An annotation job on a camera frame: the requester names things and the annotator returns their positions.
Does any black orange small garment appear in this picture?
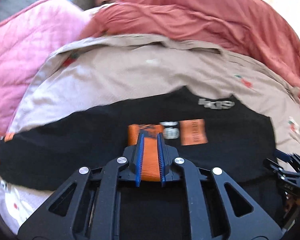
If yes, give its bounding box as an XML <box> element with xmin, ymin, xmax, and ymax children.
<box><xmin>0</xmin><ymin>87</ymin><xmax>283</xmax><ymax>221</ymax></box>

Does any beige strawberry print bedsheet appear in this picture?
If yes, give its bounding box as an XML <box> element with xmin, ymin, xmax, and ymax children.
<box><xmin>0</xmin><ymin>34</ymin><xmax>300</xmax><ymax>234</ymax></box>

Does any pink quilted blanket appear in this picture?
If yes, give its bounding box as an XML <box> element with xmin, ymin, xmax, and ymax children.
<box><xmin>0</xmin><ymin>0</ymin><xmax>90</xmax><ymax>137</ymax></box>

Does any terracotta red duvet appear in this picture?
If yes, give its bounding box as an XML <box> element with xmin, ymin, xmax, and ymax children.
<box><xmin>80</xmin><ymin>0</ymin><xmax>300</xmax><ymax>99</ymax></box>

